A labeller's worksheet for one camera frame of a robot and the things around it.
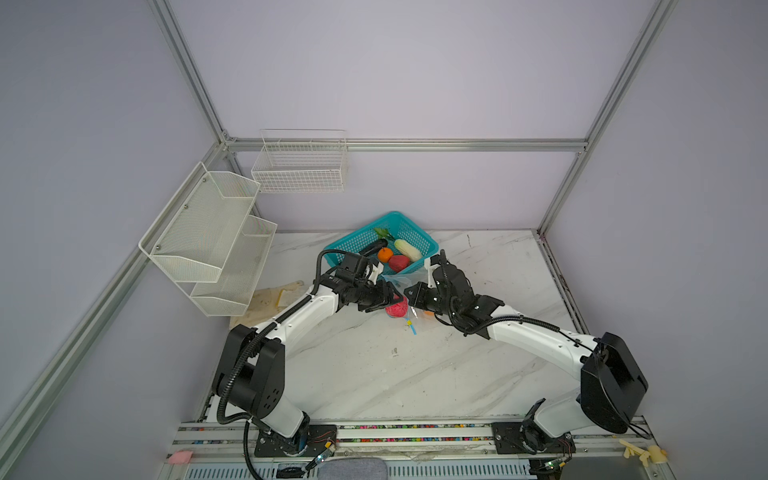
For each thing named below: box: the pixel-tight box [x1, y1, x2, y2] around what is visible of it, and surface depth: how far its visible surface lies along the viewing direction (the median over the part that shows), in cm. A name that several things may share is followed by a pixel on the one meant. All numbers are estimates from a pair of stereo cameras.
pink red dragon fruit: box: [386, 294, 409, 318], surface depth 84 cm
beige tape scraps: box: [619, 439, 668, 467], surface depth 72 cm
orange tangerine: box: [377, 247, 394, 263], surface depth 110 cm
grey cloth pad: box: [318, 458, 389, 480], surface depth 69 cm
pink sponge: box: [168, 451, 193, 465], surface depth 72 cm
